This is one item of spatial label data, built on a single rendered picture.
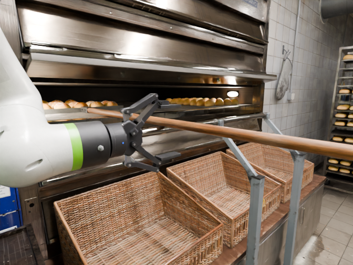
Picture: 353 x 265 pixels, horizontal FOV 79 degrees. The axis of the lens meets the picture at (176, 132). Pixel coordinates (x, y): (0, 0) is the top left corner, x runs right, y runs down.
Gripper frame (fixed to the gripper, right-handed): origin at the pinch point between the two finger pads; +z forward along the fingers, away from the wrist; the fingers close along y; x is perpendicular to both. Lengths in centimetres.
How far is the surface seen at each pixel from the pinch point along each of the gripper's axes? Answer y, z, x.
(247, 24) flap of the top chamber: -63, 127, -57
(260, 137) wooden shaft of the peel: 0.4, 11.0, 19.2
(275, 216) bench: 62, 82, -3
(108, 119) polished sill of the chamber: 3, 6, -55
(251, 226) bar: 47, 42, 3
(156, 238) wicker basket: 61, 17, -33
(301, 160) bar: 27, 90, 4
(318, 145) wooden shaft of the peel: 0.2, 11.9, 31.3
